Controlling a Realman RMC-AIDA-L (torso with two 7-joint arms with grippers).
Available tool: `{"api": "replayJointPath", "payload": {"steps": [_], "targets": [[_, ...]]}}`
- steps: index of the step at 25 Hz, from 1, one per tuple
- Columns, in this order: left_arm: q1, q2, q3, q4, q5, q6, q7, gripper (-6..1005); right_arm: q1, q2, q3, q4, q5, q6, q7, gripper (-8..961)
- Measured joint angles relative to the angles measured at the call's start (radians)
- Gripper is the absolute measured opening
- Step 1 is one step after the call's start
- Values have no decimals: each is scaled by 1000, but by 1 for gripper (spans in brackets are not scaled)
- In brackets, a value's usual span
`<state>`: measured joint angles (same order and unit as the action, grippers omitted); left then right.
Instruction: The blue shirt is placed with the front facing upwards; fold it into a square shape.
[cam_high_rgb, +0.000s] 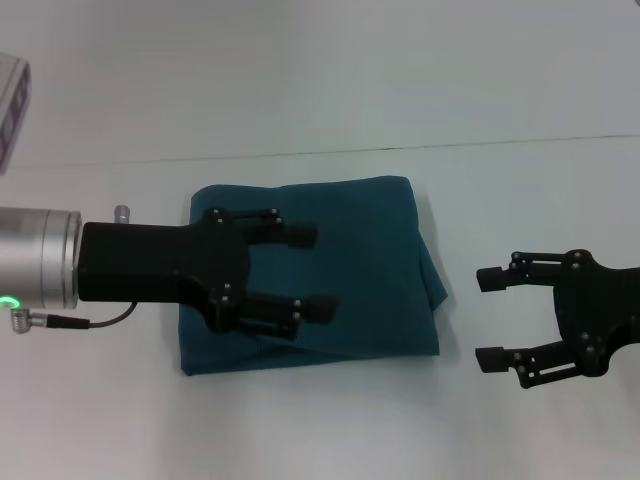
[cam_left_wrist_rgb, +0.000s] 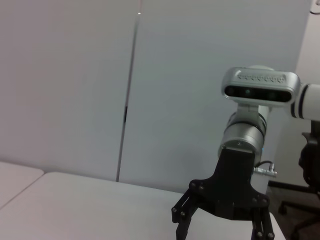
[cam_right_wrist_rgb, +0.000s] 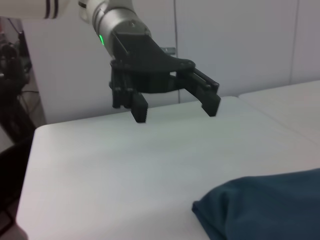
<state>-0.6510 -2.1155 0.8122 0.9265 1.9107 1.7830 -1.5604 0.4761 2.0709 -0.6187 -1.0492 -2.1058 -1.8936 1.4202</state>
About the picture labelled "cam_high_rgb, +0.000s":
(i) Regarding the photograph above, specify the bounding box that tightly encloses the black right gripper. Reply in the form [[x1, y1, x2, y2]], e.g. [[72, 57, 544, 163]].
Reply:
[[473, 247, 640, 391]]

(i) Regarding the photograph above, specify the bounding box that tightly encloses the teal FREE print T-shirt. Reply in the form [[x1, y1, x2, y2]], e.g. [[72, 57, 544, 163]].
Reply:
[[177, 174, 450, 379]]

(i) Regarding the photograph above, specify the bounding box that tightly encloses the left arm gripper cable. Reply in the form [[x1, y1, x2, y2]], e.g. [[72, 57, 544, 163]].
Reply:
[[10, 203, 139, 334]]

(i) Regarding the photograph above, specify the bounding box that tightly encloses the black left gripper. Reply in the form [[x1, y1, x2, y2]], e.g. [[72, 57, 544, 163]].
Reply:
[[77, 207, 342, 342]]

